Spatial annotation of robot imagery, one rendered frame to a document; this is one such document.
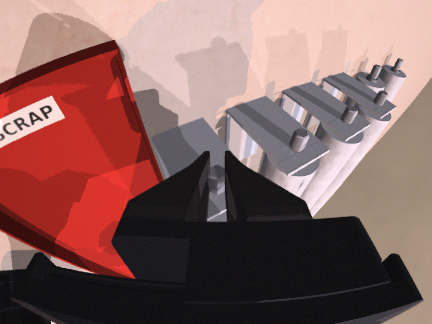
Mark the red scrap tray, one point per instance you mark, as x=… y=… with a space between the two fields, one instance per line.
x=72 y=154

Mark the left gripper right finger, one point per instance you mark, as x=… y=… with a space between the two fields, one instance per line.
x=258 y=198

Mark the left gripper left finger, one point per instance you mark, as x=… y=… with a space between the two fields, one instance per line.
x=177 y=197

